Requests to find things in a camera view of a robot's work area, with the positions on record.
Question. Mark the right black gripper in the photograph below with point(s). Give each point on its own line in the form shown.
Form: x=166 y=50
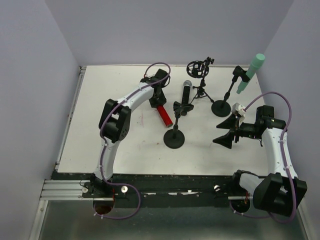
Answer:
x=237 y=130

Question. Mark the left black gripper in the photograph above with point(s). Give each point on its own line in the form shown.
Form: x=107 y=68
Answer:
x=158 y=101

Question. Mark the red glitter microphone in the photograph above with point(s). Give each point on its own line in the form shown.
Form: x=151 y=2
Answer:
x=164 y=116

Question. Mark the black round-base stand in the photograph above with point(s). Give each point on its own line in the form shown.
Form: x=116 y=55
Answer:
x=223 y=100
x=174 y=138

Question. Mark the mint green toy microphone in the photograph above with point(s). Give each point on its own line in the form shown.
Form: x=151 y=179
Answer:
x=255 y=64

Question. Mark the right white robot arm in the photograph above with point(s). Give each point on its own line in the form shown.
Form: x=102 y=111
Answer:
x=281 y=190

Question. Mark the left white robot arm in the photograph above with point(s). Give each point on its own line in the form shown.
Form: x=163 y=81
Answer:
x=114 y=124

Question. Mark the black glitter microphone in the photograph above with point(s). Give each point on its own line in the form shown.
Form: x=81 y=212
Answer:
x=186 y=96

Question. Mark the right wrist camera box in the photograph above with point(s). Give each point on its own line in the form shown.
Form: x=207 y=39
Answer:
x=238 y=110

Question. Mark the black tripod shock-mount stand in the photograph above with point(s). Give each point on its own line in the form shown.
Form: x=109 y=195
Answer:
x=199 y=70

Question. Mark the black front mounting rail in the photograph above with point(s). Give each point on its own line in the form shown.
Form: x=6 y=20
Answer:
x=128 y=191

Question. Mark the aluminium extrusion frame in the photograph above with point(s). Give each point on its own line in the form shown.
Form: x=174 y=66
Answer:
x=60 y=186

